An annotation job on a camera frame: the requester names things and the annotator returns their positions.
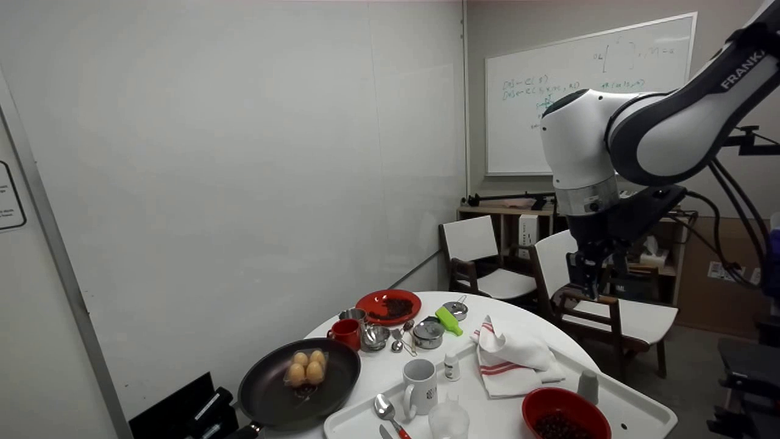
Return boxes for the wall sign plaque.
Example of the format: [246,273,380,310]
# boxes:
[0,160,27,230]

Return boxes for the two eggs in pan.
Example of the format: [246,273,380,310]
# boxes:
[285,349,329,387]

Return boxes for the small steel bowl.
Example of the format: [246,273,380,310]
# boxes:
[361,326,390,351]

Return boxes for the small white shaker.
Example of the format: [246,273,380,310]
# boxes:
[442,357,461,384]

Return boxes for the white red striped towel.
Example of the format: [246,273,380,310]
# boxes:
[474,317,567,397]

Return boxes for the black frying pan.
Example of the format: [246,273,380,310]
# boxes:
[236,340,361,439]

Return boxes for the red bowl with beans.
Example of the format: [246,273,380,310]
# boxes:
[520,387,612,439]

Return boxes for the small steel pot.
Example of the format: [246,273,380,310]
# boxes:
[339,308,367,321]

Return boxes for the grey pepper shaker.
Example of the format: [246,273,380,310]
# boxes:
[578,371,600,404]

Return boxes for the wall whiteboard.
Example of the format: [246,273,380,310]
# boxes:
[484,9,701,178]

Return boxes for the small steel measuring spoons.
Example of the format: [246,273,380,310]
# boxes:
[390,325,414,353]

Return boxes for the red plate with beans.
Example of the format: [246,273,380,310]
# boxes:
[356,290,422,326]

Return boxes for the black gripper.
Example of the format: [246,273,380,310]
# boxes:
[569,186,685,298]

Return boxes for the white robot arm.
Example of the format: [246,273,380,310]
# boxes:
[542,0,780,298]

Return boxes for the white ceramic mug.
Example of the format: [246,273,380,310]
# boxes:
[402,359,440,420]

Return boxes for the wooden chair white cushion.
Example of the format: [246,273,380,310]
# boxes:
[442,215,536,301]

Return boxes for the steel pot with lid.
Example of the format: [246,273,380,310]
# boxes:
[413,320,445,351]

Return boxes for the small red cup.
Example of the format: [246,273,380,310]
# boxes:
[328,320,361,351]

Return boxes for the red handled utensil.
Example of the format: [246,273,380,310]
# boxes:
[373,395,413,439]

